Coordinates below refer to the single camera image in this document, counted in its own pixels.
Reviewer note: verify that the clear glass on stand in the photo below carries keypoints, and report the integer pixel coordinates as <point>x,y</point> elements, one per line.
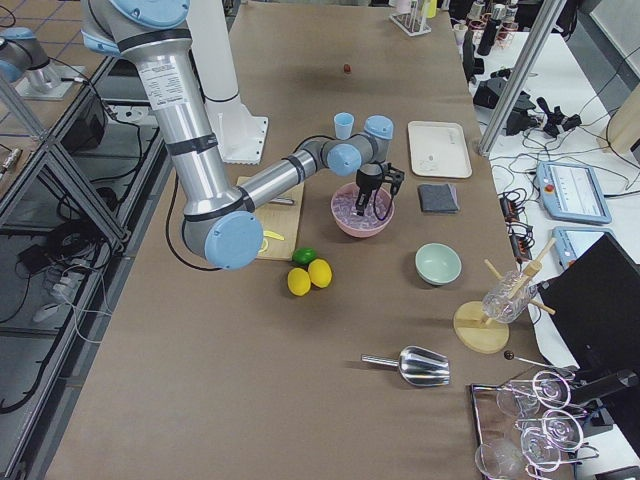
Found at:
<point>502,306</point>

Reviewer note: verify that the yellow plastic knife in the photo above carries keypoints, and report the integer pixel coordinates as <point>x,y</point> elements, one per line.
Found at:
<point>273,235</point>

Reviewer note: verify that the blue teach pendant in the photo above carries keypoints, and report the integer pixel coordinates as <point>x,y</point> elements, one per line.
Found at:
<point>572,192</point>
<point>573,242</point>

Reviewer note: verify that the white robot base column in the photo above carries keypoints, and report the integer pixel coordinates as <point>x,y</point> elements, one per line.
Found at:
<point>241,135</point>

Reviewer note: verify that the wooden glass drying stand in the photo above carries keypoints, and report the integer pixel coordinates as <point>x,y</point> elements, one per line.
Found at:
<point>483,326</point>

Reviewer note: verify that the wine glass rack tray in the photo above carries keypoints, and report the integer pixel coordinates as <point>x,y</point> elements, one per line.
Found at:
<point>528,428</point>

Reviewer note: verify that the pale pink cup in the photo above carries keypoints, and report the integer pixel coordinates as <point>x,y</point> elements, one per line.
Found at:
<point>403,7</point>

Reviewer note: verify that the light blue cup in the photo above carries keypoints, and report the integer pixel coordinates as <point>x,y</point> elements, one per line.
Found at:
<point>343,125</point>

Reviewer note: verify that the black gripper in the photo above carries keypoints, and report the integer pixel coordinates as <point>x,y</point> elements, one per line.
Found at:
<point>367,179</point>

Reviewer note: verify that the folded grey cloth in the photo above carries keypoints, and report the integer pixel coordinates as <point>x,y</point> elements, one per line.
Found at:
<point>438,198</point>

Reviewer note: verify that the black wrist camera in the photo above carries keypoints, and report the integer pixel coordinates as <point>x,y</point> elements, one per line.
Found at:
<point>395,177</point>

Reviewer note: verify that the green lime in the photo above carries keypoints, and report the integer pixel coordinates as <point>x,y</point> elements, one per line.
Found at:
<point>304,256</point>

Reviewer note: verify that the yellow lemon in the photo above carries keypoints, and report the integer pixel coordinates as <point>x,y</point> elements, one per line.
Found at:
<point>320,273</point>
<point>298,281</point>

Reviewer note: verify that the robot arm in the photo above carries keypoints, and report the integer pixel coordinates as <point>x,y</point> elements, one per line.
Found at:
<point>25,63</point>

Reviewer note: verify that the cream rabbit tray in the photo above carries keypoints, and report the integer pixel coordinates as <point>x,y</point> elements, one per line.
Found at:
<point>438,150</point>

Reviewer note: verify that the aluminium frame post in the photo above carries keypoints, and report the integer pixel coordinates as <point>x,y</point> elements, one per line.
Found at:
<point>540,30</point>

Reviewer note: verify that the yellow green cup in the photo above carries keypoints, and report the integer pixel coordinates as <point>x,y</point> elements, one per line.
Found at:
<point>430,9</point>

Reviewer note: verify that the metal ice scoop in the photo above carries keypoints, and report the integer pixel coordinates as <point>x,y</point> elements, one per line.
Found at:
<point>418,366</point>

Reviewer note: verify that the wooden cutting board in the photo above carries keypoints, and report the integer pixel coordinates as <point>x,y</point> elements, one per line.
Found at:
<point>282,219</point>

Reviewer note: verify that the black monitor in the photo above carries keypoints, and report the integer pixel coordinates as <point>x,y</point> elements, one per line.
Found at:
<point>596,303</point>

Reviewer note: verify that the white wire cup rack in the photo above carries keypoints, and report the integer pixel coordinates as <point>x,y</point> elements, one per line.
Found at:
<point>412,24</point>

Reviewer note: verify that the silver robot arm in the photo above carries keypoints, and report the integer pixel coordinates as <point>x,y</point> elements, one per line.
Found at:
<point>219,221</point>

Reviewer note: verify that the mint green bowl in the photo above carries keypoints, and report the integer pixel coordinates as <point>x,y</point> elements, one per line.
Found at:
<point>437,264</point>

